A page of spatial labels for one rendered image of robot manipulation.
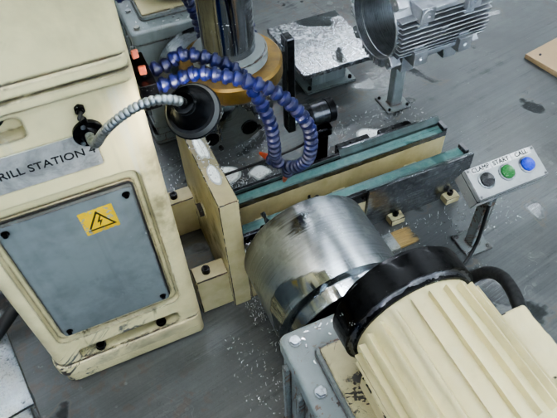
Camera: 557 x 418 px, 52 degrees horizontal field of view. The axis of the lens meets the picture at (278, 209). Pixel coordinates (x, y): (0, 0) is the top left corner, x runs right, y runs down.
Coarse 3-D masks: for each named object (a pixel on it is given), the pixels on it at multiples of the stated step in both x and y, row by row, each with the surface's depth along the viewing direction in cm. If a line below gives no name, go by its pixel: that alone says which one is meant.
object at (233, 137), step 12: (180, 36) 134; (192, 36) 132; (168, 48) 134; (228, 108) 133; (240, 108) 134; (252, 108) 130; (228, 120) 136; (240, 120) 137; (252, 120) 138; (216, 132) 126; (228, 132) 138; (240, 132) 140; (252, 132) 141; (216, 144) 140; (228, 144) 142
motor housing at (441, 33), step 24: (360, 0) 113; (384, 0) 115; (408, 0) 101; (432, 0) 102; (456, 0) 102; (360, 24) 115; (384, 24) 116; (408, 24) 101; (432, 24) 103; (456, 24) 105; (480, 24) 108; (384, 48) 114; (408, 48) 104; (432, 48) 108
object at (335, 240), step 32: (288, 224) 96; (320, 224) 95; (352, 224) 96; (256, 256) 99; (288, 256) 94; (320, 256) 91; (352, 256) 91; (384, 256) 93; (256, 288) 101; (288, 288) 92; (320, 288) 89; (288, 320) 92
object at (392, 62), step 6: (390, 0) 100; (396, 0) 98; (402, 0) 99; (396, 6) 99; (402, 6) 99; (408, 6) 99; (354, 30) 117; (474, 36) 112; (384, 60) 110; (390, 60) 108; (396, 60) 108; (390, 66) 108; (396, 66) 110
